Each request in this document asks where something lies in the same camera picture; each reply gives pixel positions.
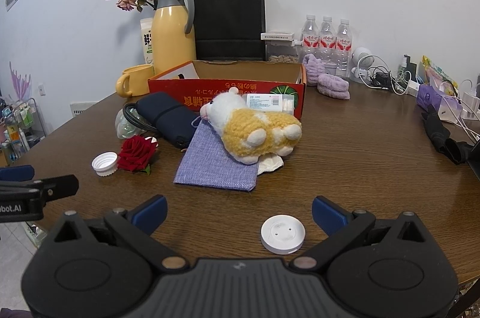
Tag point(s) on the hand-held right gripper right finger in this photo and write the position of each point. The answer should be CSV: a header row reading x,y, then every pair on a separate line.
x,y
330,215

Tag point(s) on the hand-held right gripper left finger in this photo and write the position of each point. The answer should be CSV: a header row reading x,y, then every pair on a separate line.
x,y
152,213

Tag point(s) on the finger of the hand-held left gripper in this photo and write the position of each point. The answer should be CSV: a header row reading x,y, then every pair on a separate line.
x,y
60,186
17,173

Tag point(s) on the white ribbed bottle cap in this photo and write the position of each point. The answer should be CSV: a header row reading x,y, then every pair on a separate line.
x,y
104,162

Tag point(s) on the white round plastic disc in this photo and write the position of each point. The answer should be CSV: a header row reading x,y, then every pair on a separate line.
x,y
282,233

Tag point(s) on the red artificial rose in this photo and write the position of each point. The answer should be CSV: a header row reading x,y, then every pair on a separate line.
x,y
135,153

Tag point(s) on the purple linen pouch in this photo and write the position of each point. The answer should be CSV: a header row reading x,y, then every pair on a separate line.
x,y
213,164

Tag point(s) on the iridescent clear plastic bag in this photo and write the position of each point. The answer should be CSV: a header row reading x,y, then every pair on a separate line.
x,y
122,126

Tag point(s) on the yellow white plush toy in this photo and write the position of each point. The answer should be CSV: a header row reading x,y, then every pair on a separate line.
x,y
255,130

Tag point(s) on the red cardboard box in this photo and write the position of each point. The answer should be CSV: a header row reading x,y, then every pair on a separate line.
x,y
225,85

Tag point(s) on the metal storage rack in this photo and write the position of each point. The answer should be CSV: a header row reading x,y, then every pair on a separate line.
x,y
22,126

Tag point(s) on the small white red item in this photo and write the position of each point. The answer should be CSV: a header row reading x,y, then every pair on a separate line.
x,y
152,140

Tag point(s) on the crumpled white tissue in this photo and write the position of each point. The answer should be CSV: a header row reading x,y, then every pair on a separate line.
x,y
270,163

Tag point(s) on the purple feather decoration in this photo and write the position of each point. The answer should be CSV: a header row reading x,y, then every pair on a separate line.
x,y
18,81

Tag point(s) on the navy folded fabric pouch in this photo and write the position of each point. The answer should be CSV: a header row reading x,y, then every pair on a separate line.
x,y
165,115

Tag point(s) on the yellow mug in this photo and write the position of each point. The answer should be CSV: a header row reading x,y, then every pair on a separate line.
x,y
135,80

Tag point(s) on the black cloth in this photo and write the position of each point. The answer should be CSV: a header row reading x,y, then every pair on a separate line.
x,y
442,134

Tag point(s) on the white charger block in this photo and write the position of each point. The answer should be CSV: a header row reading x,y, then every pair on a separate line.
x,y
413,88

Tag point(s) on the purple plastic bag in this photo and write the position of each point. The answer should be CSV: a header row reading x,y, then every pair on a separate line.
x,y
431,98

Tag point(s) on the small white desk fan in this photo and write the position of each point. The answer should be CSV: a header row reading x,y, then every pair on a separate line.
x,y
362,63

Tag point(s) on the small black box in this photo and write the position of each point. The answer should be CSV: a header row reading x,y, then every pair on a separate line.
x,y
412,69

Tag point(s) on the white green milk carton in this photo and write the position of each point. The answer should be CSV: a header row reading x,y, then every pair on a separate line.
x,y
147,40

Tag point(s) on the clear container of seeds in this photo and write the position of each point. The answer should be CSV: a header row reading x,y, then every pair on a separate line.
x,y
283,51

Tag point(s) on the water bottle red label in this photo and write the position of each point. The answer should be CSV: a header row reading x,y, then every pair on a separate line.
x,y
310,36
327,38
344,44

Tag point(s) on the yellow snack packet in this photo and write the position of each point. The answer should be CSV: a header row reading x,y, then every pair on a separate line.
x,y
437,74

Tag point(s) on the white power strip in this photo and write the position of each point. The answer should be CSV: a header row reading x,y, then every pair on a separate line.
x,y
470,104

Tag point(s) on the flat white box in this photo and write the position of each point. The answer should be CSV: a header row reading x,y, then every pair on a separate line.
x,y
277,36

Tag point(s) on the black paper bag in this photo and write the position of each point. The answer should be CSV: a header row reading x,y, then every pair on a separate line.
x,y
228,21

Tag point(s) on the white wall vent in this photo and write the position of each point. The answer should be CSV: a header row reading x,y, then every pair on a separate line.
x,y
82,108

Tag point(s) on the white wall outlet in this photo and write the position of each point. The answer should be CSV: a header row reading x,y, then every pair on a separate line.
x,y
42,89

